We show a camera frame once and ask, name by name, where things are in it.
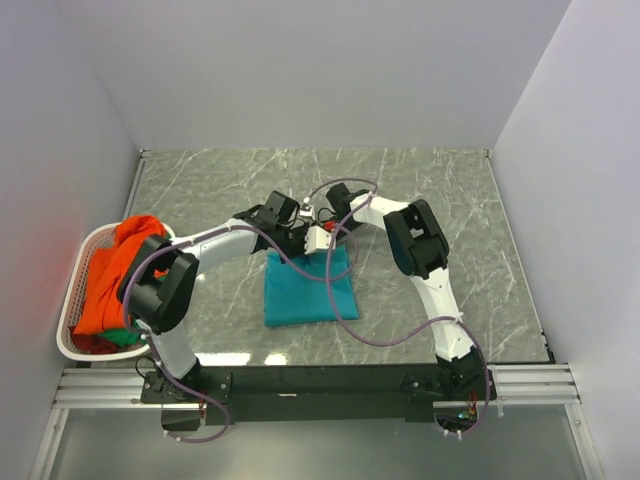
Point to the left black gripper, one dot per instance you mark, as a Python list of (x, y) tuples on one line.
[(303, 229)]

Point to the teal t shirt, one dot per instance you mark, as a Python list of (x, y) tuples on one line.
[(291, 298)]

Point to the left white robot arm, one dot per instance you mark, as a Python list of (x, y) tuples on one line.
[(156, 291)]

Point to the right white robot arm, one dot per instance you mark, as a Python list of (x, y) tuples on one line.
[(420, 251)]

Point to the black base beam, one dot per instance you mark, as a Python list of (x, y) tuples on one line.
[(305, 393)]

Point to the green t shirt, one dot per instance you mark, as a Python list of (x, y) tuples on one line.
[(122, 337)]

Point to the orange t shirt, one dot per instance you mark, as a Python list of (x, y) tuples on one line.
[(107, 268)]

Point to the white laundry basket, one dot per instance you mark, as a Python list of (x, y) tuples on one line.
[(73, 305)]

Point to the dark red t shirt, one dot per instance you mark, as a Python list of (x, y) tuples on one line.
[(93, 345)]

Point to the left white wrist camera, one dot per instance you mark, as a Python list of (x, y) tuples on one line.
[(317, 239)]

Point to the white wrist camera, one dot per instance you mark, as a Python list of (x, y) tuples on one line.
[(317, 239), (307, 210)]

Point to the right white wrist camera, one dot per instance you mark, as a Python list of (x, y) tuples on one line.
[(307, 210)]

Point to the aluminium rail frame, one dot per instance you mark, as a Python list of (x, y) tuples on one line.
[(120, 388)]

